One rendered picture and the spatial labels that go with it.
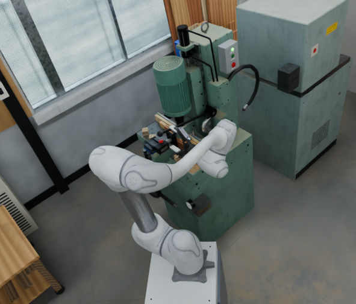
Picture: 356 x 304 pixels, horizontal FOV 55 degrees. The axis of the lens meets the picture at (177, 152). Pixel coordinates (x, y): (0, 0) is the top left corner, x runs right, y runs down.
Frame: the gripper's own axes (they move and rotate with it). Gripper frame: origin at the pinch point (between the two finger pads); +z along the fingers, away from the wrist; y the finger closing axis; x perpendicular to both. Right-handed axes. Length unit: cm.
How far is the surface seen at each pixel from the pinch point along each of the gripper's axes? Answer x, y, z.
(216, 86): -29.3, 23.7, -4.1
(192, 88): -21.3, 20.6, 7.4
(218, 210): -33, -74, -9
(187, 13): -121, 21, 129
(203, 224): -19, -79, -9
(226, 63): -37, 35, -3
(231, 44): -41, 44, -2
